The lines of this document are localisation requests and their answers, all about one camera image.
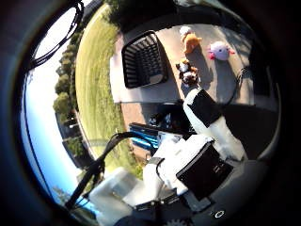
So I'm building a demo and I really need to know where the black slatted plastic basket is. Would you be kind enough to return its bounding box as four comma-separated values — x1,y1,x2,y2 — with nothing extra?
120,29,169,89

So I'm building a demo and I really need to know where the striped tiger plush toy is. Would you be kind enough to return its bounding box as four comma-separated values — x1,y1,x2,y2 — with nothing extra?
175,57,199,87

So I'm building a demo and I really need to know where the black looped cable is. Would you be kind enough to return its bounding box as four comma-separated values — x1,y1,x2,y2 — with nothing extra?
28,0,86,70

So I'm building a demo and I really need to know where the pink axolotl plush toy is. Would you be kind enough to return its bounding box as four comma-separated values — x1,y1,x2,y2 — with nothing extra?
207,40,236,62

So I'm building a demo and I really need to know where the black cable bundle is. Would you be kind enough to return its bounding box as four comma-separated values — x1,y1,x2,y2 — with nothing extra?
65,131,156,211

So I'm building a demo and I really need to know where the thin black table cable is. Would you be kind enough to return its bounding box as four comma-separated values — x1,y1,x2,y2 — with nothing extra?
225,66,252,105

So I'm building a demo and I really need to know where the orange and white plush toy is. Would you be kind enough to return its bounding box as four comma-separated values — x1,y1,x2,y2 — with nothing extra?
179,25,203,55

